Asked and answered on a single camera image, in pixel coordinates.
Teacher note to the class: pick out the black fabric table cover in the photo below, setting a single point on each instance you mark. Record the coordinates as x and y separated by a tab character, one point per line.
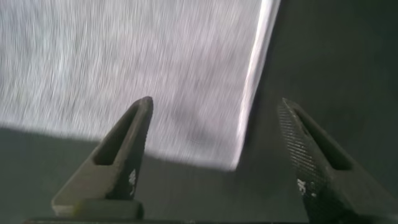
326	62

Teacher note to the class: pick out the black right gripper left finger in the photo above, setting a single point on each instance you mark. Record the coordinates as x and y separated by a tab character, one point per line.
93	183

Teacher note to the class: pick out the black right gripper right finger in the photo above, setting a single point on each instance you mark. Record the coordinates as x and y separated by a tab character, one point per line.
311	161

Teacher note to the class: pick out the grey towel with orange stripes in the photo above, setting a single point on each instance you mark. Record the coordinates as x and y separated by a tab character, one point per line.
124	62

